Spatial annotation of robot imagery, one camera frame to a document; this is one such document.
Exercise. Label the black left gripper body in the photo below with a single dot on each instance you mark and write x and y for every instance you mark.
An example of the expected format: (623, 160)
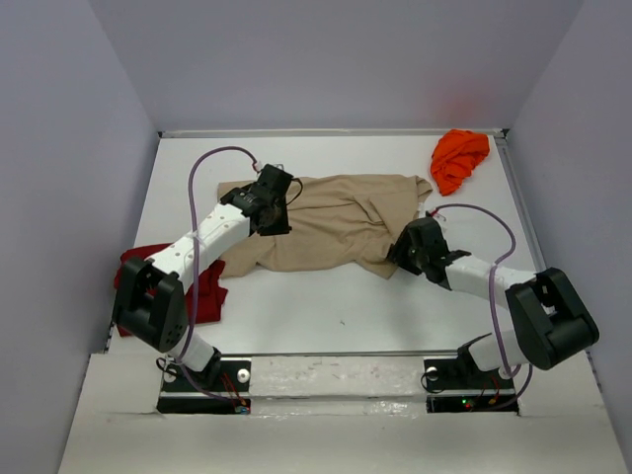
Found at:
(279, 222)

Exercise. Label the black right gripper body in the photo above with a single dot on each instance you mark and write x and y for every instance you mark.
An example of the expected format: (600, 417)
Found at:
(406, 256)

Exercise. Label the beige t shirt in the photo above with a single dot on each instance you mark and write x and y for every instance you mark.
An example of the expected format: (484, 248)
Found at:
(337, 220)

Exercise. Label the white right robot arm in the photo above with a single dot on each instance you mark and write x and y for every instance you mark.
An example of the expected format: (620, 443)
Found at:
(537, 318)

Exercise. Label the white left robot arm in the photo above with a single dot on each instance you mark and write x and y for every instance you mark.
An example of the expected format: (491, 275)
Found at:
(150, 302)

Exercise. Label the orange t shirt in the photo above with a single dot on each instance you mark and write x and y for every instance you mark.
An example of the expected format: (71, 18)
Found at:
(457, 154)

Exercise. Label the dark red t shirt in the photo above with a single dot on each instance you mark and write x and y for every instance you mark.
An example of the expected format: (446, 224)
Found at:
(211, 295)

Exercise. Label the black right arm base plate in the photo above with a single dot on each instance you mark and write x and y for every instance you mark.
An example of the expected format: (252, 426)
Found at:
(449, 392)

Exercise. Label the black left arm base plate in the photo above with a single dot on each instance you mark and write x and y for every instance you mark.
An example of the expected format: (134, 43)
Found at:
(228, 394)

